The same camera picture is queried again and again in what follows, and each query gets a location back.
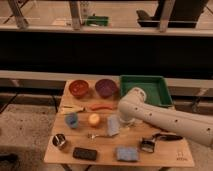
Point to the yellow banana peel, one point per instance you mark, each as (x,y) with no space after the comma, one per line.
(71,109)

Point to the small metal cup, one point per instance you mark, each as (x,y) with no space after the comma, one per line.
(59,141)

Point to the green plastic tray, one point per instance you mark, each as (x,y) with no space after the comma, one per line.
(155,88)

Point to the black rectangular block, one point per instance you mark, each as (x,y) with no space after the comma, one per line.
(85,154)

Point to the red chili pepper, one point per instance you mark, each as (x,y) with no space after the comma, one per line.
(102,106)

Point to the metal fork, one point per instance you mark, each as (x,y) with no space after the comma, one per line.
(93,136)

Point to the wooden folding table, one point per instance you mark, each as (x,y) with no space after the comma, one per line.
(167,154)

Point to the grey-blue towel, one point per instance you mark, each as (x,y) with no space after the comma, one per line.
(112,125)

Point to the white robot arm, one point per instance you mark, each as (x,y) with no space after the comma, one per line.
(198,128)

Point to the metal square container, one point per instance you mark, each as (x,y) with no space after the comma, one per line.
(147,145)

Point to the blue sponge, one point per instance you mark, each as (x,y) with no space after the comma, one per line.
(127,154)

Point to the black handled tool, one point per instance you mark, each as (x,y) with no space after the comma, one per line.
(167,137)

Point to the orange bowl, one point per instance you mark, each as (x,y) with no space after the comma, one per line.
(79,88)

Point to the yellow round fruit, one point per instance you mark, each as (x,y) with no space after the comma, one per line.
(94,120)

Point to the green box in background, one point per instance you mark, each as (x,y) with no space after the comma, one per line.
(97,20)

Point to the purple bowl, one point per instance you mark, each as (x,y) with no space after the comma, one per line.
(106,88)

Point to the blue cup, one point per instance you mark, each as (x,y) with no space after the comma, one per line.
(72,120)

